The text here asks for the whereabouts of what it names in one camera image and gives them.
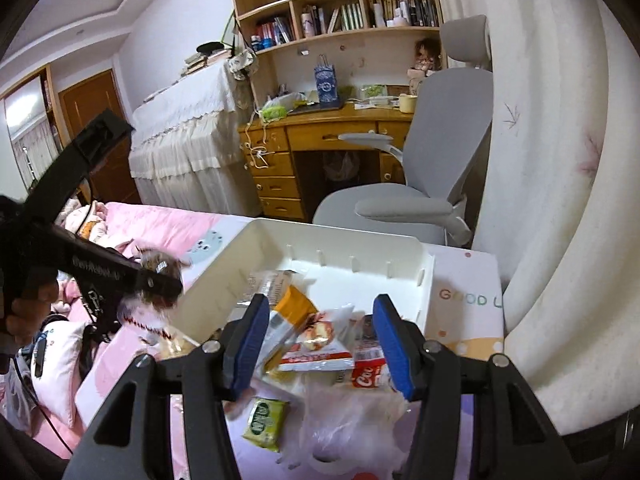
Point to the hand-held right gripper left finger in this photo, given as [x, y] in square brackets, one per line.
[247, 350]

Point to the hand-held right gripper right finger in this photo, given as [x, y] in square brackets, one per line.
[395, 350]

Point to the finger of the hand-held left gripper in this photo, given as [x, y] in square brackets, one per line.
[160, 287]

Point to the white snack packet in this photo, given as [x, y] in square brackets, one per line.
[275, 335]

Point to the brown mixed nut packet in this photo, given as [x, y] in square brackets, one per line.
[150, 317]

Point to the dark brown snack packet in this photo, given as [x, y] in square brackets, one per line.
[367, 327]

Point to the red snack packet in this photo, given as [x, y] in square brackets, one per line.
[367, 375]

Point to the orange snack packet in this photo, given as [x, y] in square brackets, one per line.
[292, 307]

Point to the red white cake packet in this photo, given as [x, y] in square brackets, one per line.
[317, 340]

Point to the clear biscuit packet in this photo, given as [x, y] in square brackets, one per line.
[270, 282]

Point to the green snack packet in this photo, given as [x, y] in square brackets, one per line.
[265, 422]

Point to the white plastic storage box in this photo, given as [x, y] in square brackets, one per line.
[350, 247]

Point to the person's left hand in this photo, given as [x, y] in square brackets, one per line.
[30, 312]

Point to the pastel plush toy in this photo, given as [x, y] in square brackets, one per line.
[90, 227]

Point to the pink blanket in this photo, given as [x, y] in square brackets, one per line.
[160, 220]

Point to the cartoon printed tablecloth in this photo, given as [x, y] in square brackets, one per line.
[465, 320]

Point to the clear plastic bag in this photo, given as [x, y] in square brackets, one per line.
[350, 425]

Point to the white printed pillow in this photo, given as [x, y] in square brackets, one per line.
[60, 360]

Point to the wardrobe sliding door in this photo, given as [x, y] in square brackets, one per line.
[30, 130]

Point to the wooden door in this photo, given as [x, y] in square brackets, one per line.
[85, 110]

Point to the white lace cover cloth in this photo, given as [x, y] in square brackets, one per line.
[185, 125]

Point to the bin with plastic bag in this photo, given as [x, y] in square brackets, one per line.
[340, 165]

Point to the person's dark clothing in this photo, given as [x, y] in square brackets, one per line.
[25, 455]

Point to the green tissue pack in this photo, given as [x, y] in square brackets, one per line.
[274, 114]

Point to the wooden desk with drawers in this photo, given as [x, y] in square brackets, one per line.
[325, 132]

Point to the stack of books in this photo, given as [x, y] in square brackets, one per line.
[197, 64]

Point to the grey office chair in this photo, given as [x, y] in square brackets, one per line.
[440, 125]

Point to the floral fabric bag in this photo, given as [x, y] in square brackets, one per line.
[240, 65]

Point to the black hat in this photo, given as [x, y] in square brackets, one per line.
[210, 47]

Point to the floral white curtain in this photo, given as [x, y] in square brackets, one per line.
[550, 160]

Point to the yellow mug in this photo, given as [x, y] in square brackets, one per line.
[407, 104]

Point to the blue paper gift bag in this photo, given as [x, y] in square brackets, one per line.
[327, 85]

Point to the doll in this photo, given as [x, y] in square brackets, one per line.
[425, 60]

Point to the rows of shelf books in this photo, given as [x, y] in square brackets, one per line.
[400, 10]

